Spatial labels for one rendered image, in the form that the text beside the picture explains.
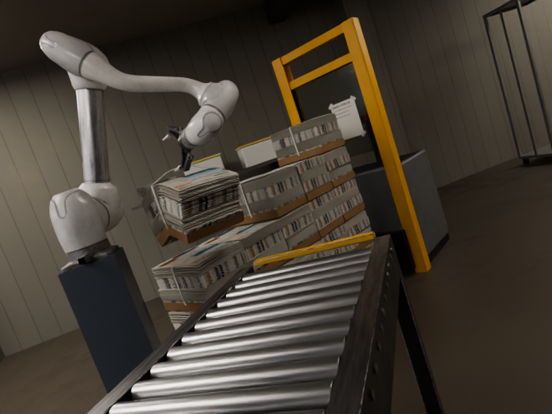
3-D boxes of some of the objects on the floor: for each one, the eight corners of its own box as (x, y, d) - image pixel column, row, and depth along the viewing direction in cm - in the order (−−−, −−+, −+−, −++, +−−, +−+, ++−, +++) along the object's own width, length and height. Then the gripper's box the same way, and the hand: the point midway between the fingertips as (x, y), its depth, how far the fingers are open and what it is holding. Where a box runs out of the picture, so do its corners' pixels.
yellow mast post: (416, 273, 296) (340, 23, 273) (420, 268, 302) (347, 23, 279) (427, 272, 290) (351, 16, 267) (431, 267, 296) (358, 17, 273)
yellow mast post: (341, 276, 340) (271, 62, 317) (346, 272, 347) (278, 62, 324) (350, 276, 334) (279, 57, 311) (355, 271, 340) (286, 57, 317)
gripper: (170, 110, 156) (153, 129, 174) (193, 171, 157) (173, 182, 175) (186, 108, 161) (168, 126, 178) (209, 166, 162) (188, 178, 179)
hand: (172, 153), depth 175 cm, fingers open, 14 cm apart
